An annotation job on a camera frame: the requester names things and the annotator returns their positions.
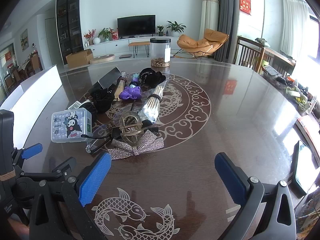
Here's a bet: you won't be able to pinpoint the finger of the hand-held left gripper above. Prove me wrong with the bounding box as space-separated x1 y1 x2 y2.
11 143 43 173
15 157 77 182

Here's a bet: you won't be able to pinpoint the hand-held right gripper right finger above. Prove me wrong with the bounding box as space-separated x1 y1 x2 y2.
214 152 297 240

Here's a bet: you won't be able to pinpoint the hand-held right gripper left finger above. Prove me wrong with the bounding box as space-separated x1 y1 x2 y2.
29 152 112 240

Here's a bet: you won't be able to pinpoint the white storage box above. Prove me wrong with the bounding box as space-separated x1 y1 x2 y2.
0 64 63 130

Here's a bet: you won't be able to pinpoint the purple toy wand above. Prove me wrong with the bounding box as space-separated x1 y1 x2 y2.
119 72 142 101

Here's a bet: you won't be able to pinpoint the cotton swab packet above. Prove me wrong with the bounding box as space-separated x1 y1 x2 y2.
137 85 164 124

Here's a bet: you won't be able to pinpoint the clear tube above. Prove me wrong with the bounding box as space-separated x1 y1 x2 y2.
114 70 128 101

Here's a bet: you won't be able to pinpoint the clear case with cartoon print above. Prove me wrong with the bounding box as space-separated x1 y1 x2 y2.
51 107 93 143

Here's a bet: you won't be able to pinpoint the rhinestone bow hair clip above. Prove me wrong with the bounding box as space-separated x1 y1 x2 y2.
107 130 165 160

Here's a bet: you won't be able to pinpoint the translucent hair claw clip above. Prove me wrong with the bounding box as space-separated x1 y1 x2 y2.
119 112 144 147

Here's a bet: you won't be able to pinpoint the black tablet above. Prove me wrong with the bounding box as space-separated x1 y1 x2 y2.
291 140 320 196

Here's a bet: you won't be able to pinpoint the black cloth pouch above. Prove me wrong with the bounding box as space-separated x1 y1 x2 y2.
90 89 113 114

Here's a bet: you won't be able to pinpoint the group of wooden dining chairs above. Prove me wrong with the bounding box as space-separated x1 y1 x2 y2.
0 52 43 93

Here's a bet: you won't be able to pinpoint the white book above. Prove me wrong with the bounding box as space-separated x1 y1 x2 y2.
295 115 320 168

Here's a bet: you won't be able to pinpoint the black cardboard box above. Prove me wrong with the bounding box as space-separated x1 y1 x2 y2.
89 67 121 97

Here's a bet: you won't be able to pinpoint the brown cardboard box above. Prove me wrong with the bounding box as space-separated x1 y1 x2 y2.
65 49 94 69

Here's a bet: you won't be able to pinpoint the row of small desk clutter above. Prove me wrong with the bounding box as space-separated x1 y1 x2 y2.
260 65 320 117

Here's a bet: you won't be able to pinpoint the round beige floor cushion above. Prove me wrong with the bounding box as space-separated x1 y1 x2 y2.
89 54 116 65

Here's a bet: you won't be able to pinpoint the black fluffy scrunchie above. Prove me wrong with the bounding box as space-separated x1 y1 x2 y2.
147 71 167 89

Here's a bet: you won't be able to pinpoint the wooden chair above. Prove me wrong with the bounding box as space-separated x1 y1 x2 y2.
234 36 266 73

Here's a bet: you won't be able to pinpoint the red flowers in vase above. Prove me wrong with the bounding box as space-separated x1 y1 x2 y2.
84 29 97 46

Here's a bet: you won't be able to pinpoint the white television cabinet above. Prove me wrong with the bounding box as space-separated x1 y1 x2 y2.
84 35 181 58

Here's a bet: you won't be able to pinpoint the dark glass display cabinet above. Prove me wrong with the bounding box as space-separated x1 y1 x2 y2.
56 0 84 58

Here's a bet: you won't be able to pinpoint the leafy potted plant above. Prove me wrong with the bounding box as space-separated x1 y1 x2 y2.
97 27 113 42

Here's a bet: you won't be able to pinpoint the orange lounge chair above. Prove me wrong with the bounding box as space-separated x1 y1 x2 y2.
174 28 230 60

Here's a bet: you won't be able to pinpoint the clear plastic jar black lid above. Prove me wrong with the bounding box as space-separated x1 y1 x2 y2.
149 37 172 68

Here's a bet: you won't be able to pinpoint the wooden bench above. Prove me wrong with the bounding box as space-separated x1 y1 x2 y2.
128 41 151 57

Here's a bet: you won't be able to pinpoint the black television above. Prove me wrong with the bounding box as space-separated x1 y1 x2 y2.
117 15 156 39

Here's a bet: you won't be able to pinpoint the large green potted plant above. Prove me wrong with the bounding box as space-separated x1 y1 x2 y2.
166 21 187 37

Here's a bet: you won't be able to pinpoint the grey curtain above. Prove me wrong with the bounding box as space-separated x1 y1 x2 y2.
217 0 241 62

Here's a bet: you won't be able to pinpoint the covered standing air conditioner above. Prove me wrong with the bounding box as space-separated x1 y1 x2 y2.
200 0 221 53

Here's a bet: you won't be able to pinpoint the white curtain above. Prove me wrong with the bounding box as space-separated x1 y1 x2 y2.
282 0 312 63

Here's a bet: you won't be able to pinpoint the clear frame eyeglasses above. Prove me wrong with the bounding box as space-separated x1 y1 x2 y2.
81 133 113 154

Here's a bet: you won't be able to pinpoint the wall painting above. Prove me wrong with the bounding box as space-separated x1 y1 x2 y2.
20 29 29 51

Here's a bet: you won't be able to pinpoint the black beaded hair tie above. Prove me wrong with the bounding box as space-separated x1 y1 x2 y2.
139 67 155 83

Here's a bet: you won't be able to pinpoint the red wall calendar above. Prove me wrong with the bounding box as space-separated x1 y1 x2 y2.
239 0 251 14

